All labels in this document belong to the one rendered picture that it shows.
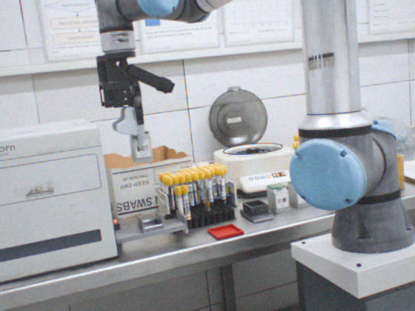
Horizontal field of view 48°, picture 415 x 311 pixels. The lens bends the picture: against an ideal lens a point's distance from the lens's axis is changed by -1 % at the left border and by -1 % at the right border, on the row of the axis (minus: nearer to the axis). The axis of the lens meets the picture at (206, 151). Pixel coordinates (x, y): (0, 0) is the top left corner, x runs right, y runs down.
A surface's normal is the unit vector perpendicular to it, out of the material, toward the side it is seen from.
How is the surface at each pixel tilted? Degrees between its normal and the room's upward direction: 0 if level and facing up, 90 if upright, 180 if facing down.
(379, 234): 68
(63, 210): 90
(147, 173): 94
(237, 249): 90
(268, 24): 94
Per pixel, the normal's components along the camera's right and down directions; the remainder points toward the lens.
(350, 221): -0.77, -0.15
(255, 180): 0.00, -0.83
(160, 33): 0.40, 0.18
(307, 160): -0.58, 0.28
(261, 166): 0.20, 0.14
